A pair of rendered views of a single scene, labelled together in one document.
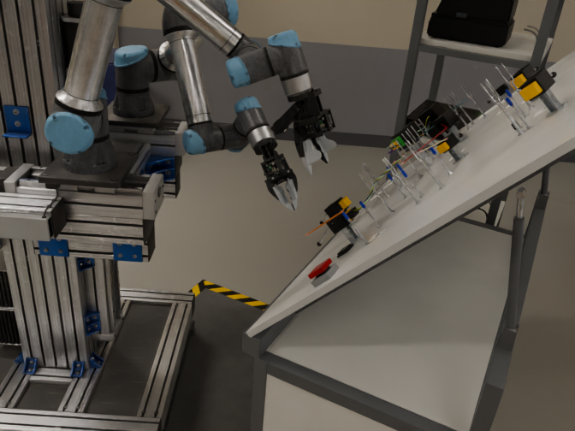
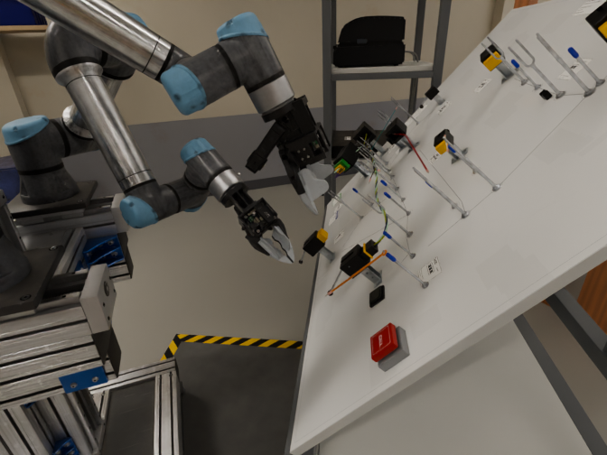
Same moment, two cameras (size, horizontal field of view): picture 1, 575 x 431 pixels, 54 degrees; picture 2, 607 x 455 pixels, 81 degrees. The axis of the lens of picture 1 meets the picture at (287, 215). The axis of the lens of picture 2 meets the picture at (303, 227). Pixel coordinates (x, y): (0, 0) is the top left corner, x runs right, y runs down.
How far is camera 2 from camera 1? 83 cm
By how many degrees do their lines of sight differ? 15
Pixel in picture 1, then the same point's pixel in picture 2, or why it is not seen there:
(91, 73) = not seen: outside the picture
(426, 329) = not seen: hidden behind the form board
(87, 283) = (44, 413)
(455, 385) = (537, 410)
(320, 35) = (213, 111)
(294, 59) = (266, 53)
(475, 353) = (519, 357)
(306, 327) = not seen: hidden behind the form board
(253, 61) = (205, 66)
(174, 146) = (113, 223)
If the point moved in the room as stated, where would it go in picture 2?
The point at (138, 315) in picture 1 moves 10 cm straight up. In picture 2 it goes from (121, 403) to (115, 387)
